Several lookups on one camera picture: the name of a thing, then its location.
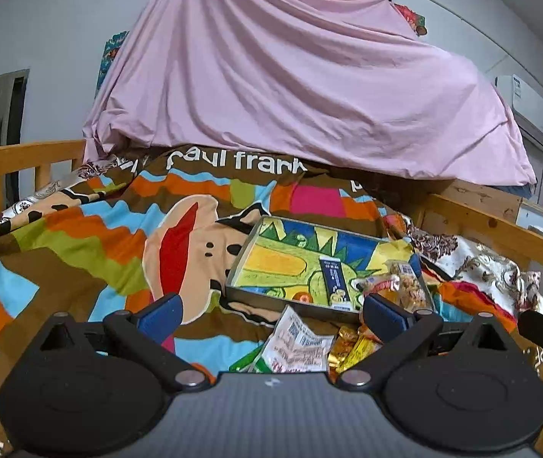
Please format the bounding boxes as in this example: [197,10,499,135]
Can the nut bar clear packet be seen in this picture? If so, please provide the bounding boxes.
[386,261,431,312]

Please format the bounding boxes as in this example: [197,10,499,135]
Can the blue stick sachet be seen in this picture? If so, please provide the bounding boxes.
[319,256,352,311]

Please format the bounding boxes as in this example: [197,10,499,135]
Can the white pink snack pouch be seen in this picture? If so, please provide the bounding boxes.
[250,306,334,373]

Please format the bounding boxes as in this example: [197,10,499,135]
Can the orange snack clear packet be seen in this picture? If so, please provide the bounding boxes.
[361,274,401,305]

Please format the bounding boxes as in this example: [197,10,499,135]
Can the gold foil snack packet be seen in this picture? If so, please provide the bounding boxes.
[327,325,382,374]

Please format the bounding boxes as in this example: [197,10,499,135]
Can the grey tray with dinosaur print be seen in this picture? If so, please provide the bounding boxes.
[225,216,435,324]

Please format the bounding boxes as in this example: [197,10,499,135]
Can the colourful Paul Frank blanket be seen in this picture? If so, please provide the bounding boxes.
[0,145,543,456]

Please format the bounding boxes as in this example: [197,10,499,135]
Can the white floral quilt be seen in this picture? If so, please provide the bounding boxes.
[0,161,543,325]

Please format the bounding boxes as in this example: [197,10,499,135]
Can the green sausage stick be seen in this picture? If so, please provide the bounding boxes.
[229,345,263,373]

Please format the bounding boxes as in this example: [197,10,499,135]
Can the white air conditioner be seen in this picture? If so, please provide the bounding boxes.
[494,74,543,151]

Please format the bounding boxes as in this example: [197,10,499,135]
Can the pink bed sheet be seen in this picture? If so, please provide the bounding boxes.
[83,0,535,186]

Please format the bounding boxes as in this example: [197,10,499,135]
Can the wooden bed frame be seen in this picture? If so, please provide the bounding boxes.
[0,140,543,267]

